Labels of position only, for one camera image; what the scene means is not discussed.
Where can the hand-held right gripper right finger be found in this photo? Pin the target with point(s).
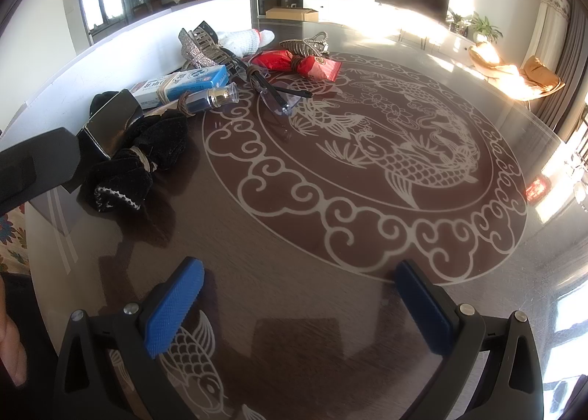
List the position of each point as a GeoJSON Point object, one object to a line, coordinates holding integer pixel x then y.
{"type": "Point", "coordinates": [427, 309]}

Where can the black velvet cloth bundle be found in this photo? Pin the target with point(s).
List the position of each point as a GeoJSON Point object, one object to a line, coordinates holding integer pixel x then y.
{"type": "Point", "coordinates": [128, 181]}

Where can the small hairpin leg table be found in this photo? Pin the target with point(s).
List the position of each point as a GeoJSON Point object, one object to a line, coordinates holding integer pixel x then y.
{"type": "Point", "coordinates": [413, 34]}

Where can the white knit glove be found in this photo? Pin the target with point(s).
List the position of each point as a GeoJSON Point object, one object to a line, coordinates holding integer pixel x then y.
{"type": "Point", "coordinates": [243, 39]}

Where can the small blue perfume bottle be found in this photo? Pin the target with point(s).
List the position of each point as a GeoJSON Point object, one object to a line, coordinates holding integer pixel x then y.
{"type": "Point", "coordinates": [216, 97]}

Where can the small green potted plant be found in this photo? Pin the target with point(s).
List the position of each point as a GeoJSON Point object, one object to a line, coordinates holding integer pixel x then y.
{"type": "Point", "coordinates": [459, 20]}

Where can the orange lounge chair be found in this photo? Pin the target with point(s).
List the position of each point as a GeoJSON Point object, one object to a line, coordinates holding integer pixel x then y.
{"type": "Point", "coordinates": [537, 75]}

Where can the floral patterned cloth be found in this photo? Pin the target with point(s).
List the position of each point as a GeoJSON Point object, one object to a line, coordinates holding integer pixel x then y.
{"type": "Point", "coordinates": [11, 241]}

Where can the red snack packet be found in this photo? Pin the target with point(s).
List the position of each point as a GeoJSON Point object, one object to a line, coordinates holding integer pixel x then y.
{"type": "Point", "coordinates": [321, 66]}

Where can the white television console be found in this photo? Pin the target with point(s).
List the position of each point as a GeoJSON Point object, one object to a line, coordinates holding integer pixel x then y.
{"type": "Point", "coordinates": [367, 11]}

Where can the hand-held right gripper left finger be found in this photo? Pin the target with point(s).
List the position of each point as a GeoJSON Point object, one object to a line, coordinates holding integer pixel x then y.
{"type": "Point", "coordinates": [174, 309]}

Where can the blue white medicine box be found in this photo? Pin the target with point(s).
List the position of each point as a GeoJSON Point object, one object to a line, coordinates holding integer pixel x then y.
{"type": "Point", "coordinates": [193, 80]}

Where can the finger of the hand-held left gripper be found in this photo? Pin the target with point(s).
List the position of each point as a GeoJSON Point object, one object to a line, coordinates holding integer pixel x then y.
{"type": "Point", "coordinates": [32, 167]}

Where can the cardboard box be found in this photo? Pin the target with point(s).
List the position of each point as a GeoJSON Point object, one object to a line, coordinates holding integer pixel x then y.
{"type": "Point", "coordinates": [291, 14]}

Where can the gold pearl claw clip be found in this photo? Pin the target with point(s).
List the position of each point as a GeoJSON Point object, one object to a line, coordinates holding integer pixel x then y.
{"type": "Point", "coordinates": [303, 45]}

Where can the rimless eyeglasses black temples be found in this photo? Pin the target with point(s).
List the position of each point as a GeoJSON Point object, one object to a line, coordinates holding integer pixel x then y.
{"type": "Point", "coordinates": [275, 101]}

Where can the person's left forearm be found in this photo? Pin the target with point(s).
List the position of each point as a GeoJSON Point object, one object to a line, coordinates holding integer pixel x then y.
{"type": "Point", "coordinates": [11, 346]}

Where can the large green potted plant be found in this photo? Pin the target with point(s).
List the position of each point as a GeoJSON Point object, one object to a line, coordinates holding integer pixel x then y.
{"type": "Point", "coordinates": [487, 27]}

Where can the white patterned curtain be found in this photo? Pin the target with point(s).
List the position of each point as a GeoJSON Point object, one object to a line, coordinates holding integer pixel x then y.
{"type": "Point", "coordinates": [553, 20]}

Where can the grey curtain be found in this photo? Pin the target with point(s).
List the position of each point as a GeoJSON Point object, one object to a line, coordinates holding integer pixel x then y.
{"type": "Point", "coordinates": [572, 80]}

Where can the dark patterned glass desktop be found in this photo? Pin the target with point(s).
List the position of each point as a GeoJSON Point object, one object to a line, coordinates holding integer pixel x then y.
{"type": "Point", "coordinates": [275, 309]}

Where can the black glossy pouch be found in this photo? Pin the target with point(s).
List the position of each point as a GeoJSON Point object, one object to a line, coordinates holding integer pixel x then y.
{"type": "Point", "coordinates": [110, 121]}

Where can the white partition board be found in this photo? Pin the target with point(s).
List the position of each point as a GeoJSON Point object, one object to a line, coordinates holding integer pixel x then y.
{"type": "Point", "coordinates": [115, 48]}

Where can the silver glitter hair clip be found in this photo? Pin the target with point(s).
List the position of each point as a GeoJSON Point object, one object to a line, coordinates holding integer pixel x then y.
{"type": "Point", "coordinates": [197, 52]}

